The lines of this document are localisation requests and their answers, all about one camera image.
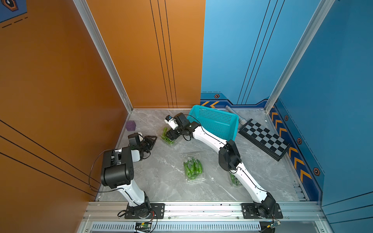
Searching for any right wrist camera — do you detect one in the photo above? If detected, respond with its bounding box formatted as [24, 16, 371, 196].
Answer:
[165, 115, 178, 130]

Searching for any aluminium corner post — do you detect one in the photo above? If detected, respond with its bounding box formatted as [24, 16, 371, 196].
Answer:
[264, 0, 335, 114]
[73, 0, 133, 113]

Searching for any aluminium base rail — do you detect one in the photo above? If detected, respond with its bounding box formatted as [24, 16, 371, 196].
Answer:
[77, 202, 333, 233]

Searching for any clear middle pepper container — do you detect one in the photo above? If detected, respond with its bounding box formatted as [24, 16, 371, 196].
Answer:
[182, 151, 206, 183]

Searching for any aluminium corner post right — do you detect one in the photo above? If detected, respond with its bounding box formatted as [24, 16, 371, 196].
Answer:
[264, 0, 335, 114]

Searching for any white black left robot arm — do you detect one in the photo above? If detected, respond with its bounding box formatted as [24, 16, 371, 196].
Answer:
[101, 133, 157, 219]

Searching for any clear plastic pepper container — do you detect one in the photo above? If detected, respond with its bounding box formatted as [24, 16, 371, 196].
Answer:
[157, 125, 180, 146]

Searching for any clear right pepper container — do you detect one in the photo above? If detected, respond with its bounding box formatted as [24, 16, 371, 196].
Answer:
[229, 173, 242, 187]

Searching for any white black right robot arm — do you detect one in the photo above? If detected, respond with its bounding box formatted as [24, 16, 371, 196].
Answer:
[165, 113, 276, 218]

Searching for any aluminium corner post left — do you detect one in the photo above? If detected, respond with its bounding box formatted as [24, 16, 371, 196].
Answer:
[73, 0, 133, 113]

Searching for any purple embossed cube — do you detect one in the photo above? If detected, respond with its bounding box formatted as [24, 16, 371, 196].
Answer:
[125, 120, 137, 132]

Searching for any green circuit board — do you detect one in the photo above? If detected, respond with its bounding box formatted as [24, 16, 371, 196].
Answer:
[134, 222, 153, 233]

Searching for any grey cylinder rod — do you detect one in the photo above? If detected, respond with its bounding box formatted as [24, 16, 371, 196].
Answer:
[225, 105, 247, 125]

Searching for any teal plastic mesh basket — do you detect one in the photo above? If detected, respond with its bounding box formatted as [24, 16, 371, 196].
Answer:
[187, 105, 239, 141]

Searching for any black white chessboard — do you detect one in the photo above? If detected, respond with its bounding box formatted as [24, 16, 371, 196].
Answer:
[239, 119, 290, 161]

